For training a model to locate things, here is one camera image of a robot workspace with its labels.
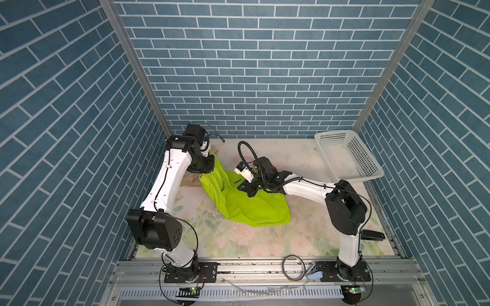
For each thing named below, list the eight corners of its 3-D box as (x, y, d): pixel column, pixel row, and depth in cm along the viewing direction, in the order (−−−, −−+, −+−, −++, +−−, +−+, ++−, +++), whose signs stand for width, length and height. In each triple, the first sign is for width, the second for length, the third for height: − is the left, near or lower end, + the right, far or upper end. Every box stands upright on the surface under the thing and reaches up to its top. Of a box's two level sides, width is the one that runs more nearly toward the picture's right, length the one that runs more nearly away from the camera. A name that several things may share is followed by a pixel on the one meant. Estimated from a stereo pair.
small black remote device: (360, 241, 84) (365, 238, 81) (357, 231, 87) (361, 228, 83) (381, 241, 84) (386, 238, 81) (377, 232, 87) (382, 228, 83)
